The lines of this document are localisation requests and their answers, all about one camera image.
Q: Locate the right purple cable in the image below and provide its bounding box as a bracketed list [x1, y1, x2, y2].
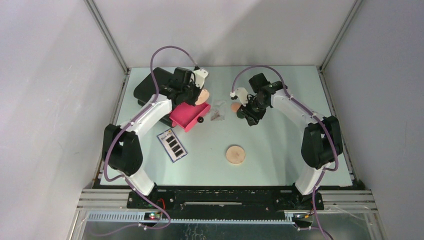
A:
[230, 64, 339, 239]

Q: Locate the black pink drawer organizer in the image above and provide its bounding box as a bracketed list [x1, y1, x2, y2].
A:
[133, 67, 180, 128]

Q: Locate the clear bag of clips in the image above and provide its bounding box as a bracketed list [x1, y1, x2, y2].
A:
[210, 100, 227, 121]

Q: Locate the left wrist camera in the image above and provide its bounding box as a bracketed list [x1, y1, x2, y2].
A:
[191, 68, 209, 89]

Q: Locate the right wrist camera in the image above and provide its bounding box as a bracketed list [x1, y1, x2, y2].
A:
[230, 87, 249, 106]

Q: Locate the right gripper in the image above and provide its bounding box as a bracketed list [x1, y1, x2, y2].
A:
[237, 96, 268, 127]

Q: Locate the beige round sponge lower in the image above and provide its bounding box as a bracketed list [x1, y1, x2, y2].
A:
[225, 145, 246, 165]

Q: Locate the orange round sponge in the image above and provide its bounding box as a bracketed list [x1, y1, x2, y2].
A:
[230, 102, 242, 113]
[194, 89, 210, 106]

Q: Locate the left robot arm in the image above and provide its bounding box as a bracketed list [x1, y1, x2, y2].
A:
[102, 66, 209, 208]

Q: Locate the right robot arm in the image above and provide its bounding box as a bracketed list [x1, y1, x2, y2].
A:
[230, 73, 343, 209]

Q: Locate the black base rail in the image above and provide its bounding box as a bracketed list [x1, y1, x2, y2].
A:
[126, 185, 324, 221]

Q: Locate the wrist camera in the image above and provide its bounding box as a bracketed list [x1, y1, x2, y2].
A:
[230, 87, 249, 106]
[191, 68, 209, 89]

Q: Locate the bob pin card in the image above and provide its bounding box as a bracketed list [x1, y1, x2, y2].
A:
[156, 128, 188, 163]

